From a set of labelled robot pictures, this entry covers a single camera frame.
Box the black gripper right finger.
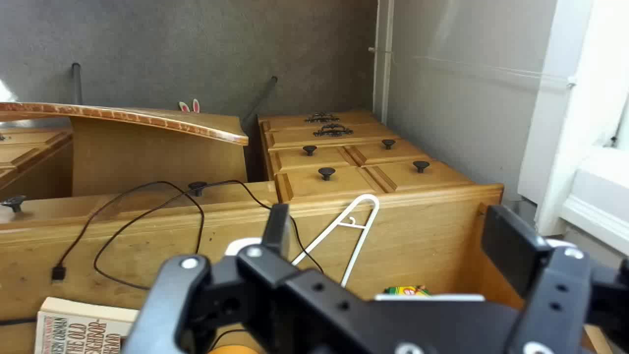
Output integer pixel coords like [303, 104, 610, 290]
[482, 202, 629, 354]

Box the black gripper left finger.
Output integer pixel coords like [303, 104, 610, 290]
[122, 202, 370, 354]

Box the white paperback book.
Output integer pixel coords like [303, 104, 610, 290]
[34, 294, 142, 354]

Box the curved wooden board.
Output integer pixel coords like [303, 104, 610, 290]
[0, 100, 252, 198]

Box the wooden roll-top desk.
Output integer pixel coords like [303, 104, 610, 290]
[0, 105, 508, 354]

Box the thin black USB cable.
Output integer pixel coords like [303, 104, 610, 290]
[50, 176, 327, 290]

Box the white wire hanger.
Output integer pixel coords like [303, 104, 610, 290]
[225, 192, 382, 288]

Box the white wall pipe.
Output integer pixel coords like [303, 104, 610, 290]
[370, 0, 398, 125]

